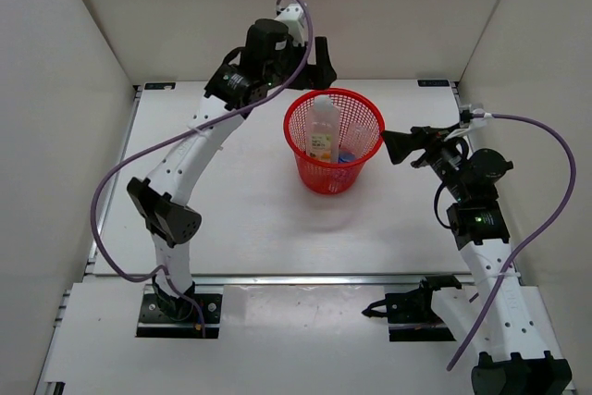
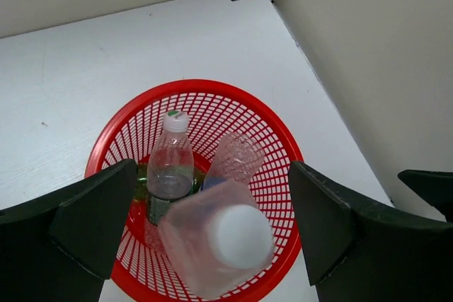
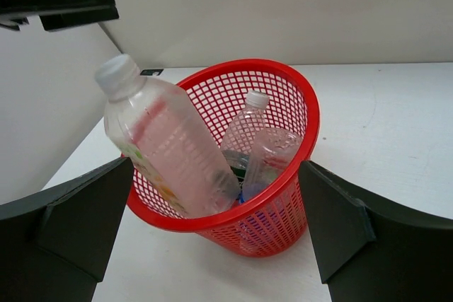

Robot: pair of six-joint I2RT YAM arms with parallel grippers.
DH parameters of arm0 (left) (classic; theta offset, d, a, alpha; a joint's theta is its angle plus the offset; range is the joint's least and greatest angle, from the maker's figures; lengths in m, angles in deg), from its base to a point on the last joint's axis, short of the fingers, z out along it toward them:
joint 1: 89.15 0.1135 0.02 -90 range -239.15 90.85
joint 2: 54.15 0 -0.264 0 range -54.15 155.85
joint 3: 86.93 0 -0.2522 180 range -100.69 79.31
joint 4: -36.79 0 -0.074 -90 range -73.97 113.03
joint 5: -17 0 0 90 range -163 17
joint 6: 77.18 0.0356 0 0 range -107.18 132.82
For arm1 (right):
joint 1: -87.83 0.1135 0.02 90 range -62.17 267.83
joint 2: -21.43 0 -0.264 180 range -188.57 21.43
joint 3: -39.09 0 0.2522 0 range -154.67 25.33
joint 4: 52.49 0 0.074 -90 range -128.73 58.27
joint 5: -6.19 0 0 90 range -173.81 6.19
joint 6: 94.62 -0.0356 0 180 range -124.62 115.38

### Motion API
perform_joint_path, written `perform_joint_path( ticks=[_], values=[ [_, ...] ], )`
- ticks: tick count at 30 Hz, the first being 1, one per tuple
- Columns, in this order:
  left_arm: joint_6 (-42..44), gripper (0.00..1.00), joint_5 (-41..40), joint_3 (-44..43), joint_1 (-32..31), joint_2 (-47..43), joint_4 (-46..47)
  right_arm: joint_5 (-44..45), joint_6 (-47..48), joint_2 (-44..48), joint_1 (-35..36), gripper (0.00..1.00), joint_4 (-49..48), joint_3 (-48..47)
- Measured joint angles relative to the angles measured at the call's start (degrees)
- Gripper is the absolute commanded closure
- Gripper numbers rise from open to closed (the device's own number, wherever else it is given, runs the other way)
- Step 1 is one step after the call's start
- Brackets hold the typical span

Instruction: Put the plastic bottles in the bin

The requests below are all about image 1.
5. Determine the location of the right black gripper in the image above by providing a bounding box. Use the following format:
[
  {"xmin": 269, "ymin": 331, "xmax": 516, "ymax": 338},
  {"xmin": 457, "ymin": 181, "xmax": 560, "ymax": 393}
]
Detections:
[{"xmin": 383, "ymin": 124, "xmax": 470, "ymax": 203}]

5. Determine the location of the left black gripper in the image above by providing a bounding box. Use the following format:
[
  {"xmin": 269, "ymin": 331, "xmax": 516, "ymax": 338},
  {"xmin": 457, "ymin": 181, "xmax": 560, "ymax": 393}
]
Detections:
[{"xmin": 262, "ymin": 35, "xmax": 335, "ymax": 90}]

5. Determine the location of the white juice bottle fruit label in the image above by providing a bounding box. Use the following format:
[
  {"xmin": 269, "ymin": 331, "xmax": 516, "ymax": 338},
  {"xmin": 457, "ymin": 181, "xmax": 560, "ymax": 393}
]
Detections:
[{"xmin": 306, "ymin": 94, "xmax": 340, "ymax": 164}]

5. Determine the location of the clear bottle blue label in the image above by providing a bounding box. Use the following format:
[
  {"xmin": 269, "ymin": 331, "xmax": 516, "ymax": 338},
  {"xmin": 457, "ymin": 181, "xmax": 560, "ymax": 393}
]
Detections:
[{"xmin": 338, "ymin": 122, "xmax": 369, "ymax": 164}]

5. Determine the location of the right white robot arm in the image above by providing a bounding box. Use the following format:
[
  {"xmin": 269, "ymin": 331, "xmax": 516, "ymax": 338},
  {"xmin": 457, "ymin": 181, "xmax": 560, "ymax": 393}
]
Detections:
[{"xmin": 381, "ymin": 125, "xmax": 572, "ymax": 394}]

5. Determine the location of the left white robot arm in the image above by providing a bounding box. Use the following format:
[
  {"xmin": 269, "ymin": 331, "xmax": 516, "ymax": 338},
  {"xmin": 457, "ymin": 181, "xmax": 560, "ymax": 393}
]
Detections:
[{"xmin": 127, "ymin": 19, "xmax": 337, "ymax": 322}]

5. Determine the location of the red plastic mesh basket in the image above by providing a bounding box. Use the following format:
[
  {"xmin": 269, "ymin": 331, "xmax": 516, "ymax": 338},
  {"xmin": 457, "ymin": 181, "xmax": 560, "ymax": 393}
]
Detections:
[{"xmin": 283, "ymin": 88, "xmax": 385, "ymax": 195}]

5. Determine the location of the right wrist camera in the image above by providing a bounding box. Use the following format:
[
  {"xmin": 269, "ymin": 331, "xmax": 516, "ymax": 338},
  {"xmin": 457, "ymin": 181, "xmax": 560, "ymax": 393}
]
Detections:
[{"xmin": 458, "ymin": 104, "xmax": 493, "ymax": 137}]

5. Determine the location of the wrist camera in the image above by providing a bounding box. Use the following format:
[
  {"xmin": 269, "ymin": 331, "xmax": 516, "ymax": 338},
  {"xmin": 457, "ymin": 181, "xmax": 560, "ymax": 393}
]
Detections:
[
  {"xmin": 458, "ymin": 104, "xmax": 493, "ymax": 137},
  {"xmin": 275, "ymin": 3, "xmax": 306, "ymax": 47}
]

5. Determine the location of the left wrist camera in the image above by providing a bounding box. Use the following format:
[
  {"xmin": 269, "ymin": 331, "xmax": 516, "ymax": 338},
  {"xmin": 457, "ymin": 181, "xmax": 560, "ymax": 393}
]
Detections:
[{"xmin": 275, "ymin": 3, "xmax": 306, "ymax": 47}]

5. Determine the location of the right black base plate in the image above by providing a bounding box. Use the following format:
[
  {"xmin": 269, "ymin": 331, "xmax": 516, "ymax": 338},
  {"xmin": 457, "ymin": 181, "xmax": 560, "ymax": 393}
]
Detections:
[{"xmin": 362, "ymin": 275, "xmax": 462, "ymax": 342}]

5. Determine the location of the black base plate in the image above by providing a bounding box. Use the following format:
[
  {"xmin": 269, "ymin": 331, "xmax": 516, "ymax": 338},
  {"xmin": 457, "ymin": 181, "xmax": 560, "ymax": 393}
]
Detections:
[
  {"xmin": 136, "ymin": 285, "xmax": 224, "ymax": 339},
  {"xmin": 362, "ymin": 275, "xmax": 462, "ymax": 342}
]

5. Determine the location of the aluminium table rail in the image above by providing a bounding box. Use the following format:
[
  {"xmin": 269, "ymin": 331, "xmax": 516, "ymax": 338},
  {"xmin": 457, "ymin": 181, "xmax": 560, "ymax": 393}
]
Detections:
[{"xmin": 82, "ymin": 272, "xmax": 477, "ymax": 287}]

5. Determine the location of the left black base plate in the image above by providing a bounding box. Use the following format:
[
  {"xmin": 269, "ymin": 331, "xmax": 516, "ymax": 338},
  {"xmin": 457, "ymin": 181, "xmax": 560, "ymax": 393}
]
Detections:
[{"xmin": 136, "ymin": 285, "xmax": 224, "ymax": 339}]

